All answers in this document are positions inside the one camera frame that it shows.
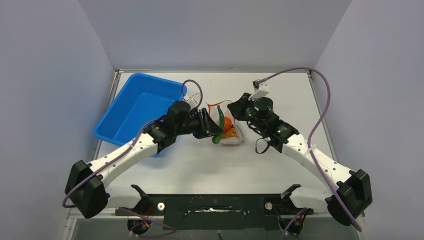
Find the orange toy pumpkin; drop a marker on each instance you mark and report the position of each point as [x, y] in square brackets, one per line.
[228, 124]

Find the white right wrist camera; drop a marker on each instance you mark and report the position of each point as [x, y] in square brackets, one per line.
[261, 89]

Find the green toy chili pepper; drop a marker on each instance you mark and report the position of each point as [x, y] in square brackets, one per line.
[217, 138]

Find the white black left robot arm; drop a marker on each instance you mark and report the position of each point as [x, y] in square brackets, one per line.
[88, 187]

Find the blue plastic bin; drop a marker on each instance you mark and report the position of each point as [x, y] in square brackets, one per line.
[141, 99]

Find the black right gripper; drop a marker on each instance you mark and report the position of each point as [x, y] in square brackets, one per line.
[237, 108]

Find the yellow fried food piece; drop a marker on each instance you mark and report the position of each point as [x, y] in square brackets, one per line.
[231, 133]

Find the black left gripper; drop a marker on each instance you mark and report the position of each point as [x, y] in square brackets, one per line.
[207, 127]

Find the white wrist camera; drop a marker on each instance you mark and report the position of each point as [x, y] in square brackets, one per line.
[261, 89]
[194, 100]

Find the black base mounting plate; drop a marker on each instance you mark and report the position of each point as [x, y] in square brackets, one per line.
[218, 211]

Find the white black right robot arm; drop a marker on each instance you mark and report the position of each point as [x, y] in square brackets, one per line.
[348, 192]

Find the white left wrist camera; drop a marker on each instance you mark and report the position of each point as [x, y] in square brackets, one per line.
[194, 100]

